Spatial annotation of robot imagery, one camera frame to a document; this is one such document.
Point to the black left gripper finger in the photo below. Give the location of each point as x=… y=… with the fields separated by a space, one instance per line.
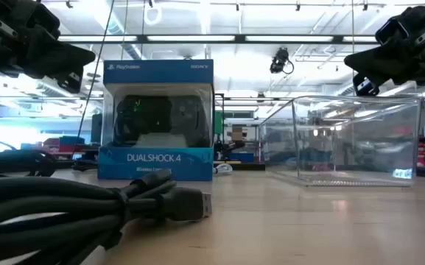
x=61 y=57
x=70 y=81

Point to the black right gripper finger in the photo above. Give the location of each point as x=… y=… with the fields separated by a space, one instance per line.
x=365 y=86
x=381 y=62

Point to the black background robot arm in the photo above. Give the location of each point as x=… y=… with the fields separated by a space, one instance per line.
x=227 y=148

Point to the dark monitor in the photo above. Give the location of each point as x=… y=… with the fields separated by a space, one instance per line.
x=96 y=129

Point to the clear acrylic bin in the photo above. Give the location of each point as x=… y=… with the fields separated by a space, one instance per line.
x=359 y=147

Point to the black game controller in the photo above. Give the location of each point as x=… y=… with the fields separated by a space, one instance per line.
x=142 y=117

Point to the blue DualShock 4 retail box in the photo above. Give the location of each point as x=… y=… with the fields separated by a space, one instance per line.
x=153 y=162

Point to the brown cardboard box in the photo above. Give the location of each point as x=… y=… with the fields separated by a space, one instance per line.
x=238 y=134

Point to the blue background bin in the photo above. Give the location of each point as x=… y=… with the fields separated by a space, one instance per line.
x=241 y=157

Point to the black overhead hanging camera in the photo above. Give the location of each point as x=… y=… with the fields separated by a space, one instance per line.
x=279 y=60

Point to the black horizontal frame beam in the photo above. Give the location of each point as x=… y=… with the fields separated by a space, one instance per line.
x=239 y=38

